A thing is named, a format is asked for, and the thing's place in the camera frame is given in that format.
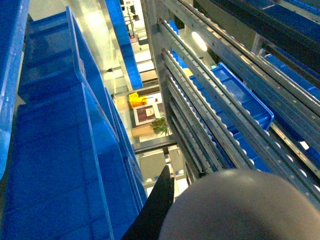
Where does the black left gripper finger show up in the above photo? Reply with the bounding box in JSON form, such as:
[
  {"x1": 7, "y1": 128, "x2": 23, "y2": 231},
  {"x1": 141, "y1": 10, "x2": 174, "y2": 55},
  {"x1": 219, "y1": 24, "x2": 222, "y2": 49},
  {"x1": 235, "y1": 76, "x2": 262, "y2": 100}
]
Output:
[{"x1": 122, "y1": 165, "x2": 175, "y2": 240}]

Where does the blue bin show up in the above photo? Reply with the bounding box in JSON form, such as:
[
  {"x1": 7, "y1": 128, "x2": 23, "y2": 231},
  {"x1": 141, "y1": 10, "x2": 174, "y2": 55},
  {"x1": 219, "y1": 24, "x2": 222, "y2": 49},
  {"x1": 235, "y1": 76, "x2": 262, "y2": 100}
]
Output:
[
  {"x1": 189, "y1": 62, "x2": 274, "y2": 173},
  {"x1": 0, "y1": 7, "x2": 147, "y2": 240}
]

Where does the metal roller shelf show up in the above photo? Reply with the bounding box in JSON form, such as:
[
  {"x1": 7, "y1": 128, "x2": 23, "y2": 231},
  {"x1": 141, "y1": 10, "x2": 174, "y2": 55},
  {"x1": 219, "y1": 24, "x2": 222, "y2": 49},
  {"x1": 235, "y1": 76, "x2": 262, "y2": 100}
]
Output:
[{"x1": 141, "y1": 0, "x2": 320, "y2": 208}]

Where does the beige plastic dustpan tray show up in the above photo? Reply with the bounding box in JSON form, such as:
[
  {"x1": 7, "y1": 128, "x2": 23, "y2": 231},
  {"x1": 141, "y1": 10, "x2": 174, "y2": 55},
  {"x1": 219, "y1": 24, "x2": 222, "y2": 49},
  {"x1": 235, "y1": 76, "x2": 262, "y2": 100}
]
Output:
[{"x1": 160, "y1": 170, "x2": 320, "y2": 240}]

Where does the blue bin left front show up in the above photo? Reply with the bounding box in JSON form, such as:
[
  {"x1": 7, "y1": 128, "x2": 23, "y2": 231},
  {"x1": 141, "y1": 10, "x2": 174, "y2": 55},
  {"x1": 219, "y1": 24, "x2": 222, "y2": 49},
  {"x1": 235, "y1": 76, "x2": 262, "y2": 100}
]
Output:
[{"x1": 0, "y1": 7, "x2": 147, "y2": 240}]

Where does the green potted plant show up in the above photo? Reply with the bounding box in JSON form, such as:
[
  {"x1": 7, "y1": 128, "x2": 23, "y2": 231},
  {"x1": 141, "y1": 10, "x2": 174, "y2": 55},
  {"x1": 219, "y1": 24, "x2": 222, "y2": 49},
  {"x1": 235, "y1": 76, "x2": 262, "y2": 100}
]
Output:
[{"x1": 150, "y1": 116, "x2": 170, "y2": 136}]

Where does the blue bin centre front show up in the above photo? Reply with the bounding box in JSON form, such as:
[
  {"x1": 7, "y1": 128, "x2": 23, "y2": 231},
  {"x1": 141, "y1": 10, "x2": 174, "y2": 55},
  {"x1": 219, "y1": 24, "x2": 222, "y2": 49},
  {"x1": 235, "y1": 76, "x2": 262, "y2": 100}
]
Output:
[{"x1": 189, "y1": 62, "x2": 274, "y2": 173}]

